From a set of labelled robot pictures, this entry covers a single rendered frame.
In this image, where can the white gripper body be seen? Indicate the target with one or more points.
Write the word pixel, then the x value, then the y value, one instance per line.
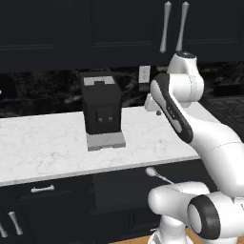
pixel 150 103

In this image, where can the black hob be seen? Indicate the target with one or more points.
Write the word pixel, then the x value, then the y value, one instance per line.
pixel 228 109

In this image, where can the black lower cupboard door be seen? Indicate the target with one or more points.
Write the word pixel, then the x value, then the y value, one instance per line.
pixel 54 222

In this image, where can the black drawer front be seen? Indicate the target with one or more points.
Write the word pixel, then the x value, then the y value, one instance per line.
pixel 63 190
pixel 120 190

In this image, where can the white wall outlet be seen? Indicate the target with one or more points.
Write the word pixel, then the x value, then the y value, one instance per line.
pixel 144 74

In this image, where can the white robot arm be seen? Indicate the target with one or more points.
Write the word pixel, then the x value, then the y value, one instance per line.
pixel 219 149

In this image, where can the black coffee machine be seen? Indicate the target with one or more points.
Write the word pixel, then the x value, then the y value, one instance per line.
pixel 101 108

